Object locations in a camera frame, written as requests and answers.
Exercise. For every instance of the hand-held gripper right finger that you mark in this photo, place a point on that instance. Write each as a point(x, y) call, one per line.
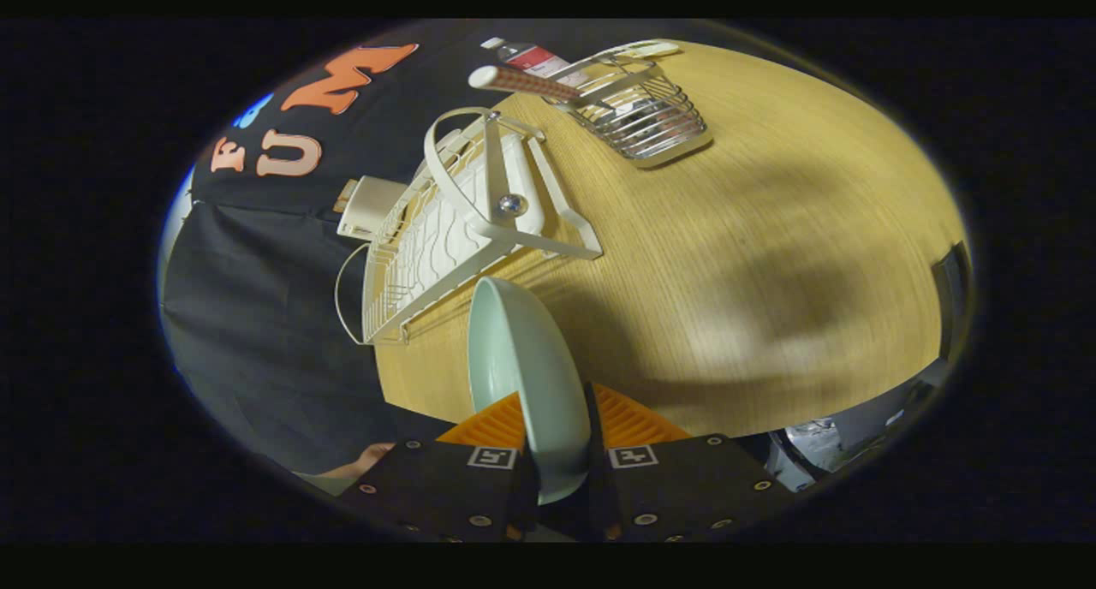
point(676, 486)

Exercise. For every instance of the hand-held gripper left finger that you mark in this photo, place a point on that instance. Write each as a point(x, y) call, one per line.
point(445, 486)

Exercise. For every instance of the pale green plate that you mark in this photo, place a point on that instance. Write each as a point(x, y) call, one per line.
point(527, 375)

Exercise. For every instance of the cream toaster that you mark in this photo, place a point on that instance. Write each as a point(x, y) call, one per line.
point(372, 208)

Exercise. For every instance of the white divided snack tray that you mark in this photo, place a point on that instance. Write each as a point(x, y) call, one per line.
point(651, 50)

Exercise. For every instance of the clear bottle with red label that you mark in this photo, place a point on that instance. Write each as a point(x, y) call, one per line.
point(533, 56)

